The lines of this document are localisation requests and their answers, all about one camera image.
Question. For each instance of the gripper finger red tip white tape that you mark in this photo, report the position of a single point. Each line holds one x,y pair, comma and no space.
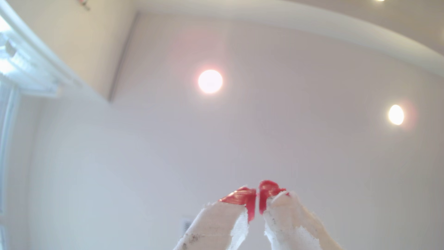
291,222
222,222

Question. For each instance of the round ceiling light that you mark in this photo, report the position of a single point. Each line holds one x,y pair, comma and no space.
396,114
210,81

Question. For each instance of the white window blind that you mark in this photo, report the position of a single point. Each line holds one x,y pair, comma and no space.
20,66

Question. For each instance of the white wall vent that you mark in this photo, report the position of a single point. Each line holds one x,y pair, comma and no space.
185,225

